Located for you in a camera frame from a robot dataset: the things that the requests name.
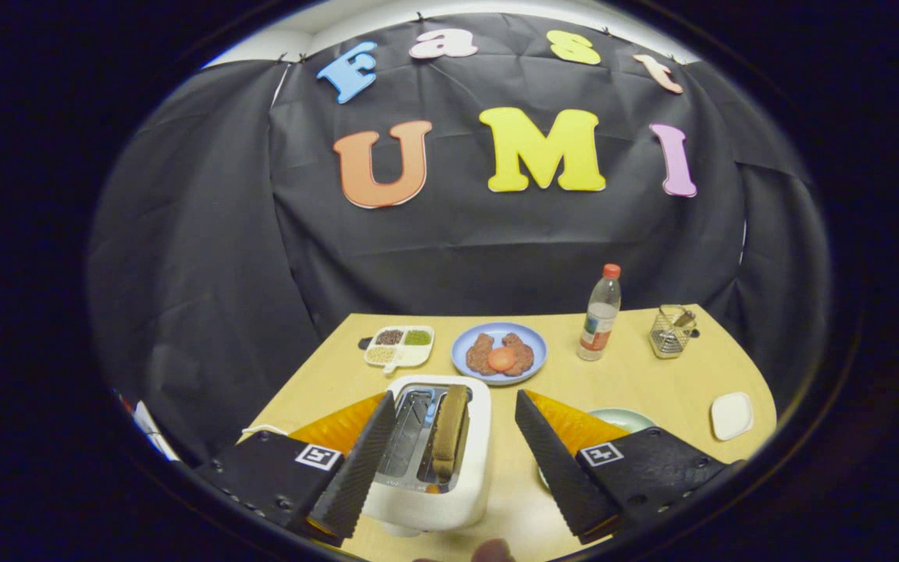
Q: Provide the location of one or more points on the blue plate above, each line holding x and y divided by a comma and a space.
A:
535, 343

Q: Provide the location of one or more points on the white divided seasoning tray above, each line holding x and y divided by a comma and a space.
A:
410, 356

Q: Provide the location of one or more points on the brown toast slice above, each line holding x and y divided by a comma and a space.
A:
449, 429

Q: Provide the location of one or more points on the white toaster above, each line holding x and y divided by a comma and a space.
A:
477, 468

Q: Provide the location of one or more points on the brown meat patty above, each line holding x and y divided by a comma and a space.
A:
479, 355
522, 353

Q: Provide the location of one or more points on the light green plate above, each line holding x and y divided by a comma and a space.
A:
621, 417

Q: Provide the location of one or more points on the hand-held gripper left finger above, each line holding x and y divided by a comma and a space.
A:
356, 468

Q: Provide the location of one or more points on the clear bottle with red cap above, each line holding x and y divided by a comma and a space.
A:
599, 312

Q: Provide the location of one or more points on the small white square dish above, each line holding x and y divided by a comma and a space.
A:
732, 415

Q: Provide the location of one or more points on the black backdrop cloth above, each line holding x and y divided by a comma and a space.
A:
496, 250

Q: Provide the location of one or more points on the round orange food slice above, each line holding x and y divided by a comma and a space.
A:
501, 359

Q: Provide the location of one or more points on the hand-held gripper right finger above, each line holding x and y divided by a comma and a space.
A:
551, 468

